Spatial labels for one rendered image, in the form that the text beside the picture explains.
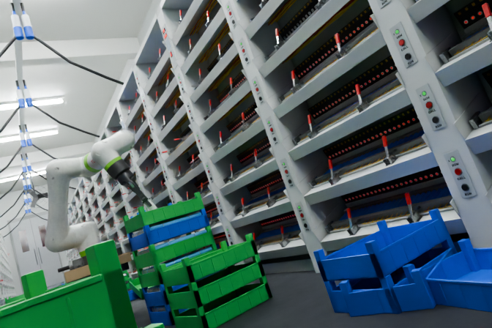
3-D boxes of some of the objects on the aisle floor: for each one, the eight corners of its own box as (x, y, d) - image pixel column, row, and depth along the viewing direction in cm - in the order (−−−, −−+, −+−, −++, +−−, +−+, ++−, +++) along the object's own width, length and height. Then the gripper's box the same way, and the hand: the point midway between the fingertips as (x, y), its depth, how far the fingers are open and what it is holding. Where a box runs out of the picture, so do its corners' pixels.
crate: (172, 326, 152) (166, 304, 153) (151, 325, 167) (146, 306, 168) (232, 296, 171) (226, 277, 173) (209, 298, 186) (203, 281, 188)
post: (330, 271, 151) (200, -89, 181) (315, 273, 159) (194, -73, 189) (364, 255, 162) (237, -84, 192) (349, 256, 170) (229, -69, 200)
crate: (169, 288, 279) (167, 277, 279) (142, 299, 269) (140, 288, 268) (155, 278, 305) (153, 268, 304) (129, 288, 294) (127, 277, 294)
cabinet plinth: (337, 268, 154) (333, 255, 154) (170, 280, 336) (168, 274, 337) (364, 255, 162) (360, 243, 163) (187, 274, 344) (186, 268, 345)
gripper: (119, 181, 190) (151, 218, 188) (113, 177, 176) (148, 217, 174) (131, 171, 192) (164, 207, 190) (126, 166, 178) (161, 205, 176)
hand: (151, 206), depth 182 cm, fingers closed, pressing on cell
